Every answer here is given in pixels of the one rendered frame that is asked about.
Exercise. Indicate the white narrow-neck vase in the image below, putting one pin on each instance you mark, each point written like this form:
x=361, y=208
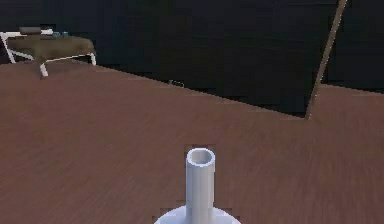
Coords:
x=200, y=186

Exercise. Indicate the dark grey cylinder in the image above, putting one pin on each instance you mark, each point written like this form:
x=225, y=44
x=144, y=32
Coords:
x=30, y=31

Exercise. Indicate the brown table with white legs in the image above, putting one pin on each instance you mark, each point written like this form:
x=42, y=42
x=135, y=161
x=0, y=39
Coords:
x=50, y=46

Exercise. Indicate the small teal object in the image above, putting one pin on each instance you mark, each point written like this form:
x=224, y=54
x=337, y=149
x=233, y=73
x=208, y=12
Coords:
x=61, y=34

